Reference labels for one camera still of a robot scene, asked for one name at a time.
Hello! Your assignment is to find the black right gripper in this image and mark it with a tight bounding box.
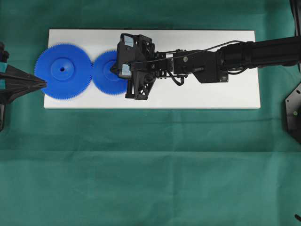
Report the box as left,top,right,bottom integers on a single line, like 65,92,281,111
110,33,156,100

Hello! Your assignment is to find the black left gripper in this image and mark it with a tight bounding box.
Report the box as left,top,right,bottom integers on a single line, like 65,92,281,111
0,42,47,131

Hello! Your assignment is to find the small blue gear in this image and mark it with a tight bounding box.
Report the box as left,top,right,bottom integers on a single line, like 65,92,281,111
93,50,127,95

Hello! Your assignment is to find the large blue gear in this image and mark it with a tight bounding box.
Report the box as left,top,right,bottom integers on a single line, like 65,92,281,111
34,44,93,100

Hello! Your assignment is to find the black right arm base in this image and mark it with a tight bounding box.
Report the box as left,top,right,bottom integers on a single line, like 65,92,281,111
285,84,301,144

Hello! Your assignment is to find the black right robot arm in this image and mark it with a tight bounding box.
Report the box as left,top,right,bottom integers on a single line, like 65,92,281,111
110,33,301,100

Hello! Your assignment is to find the white rectangular board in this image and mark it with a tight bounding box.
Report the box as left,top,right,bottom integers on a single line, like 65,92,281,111
44,29,261,109

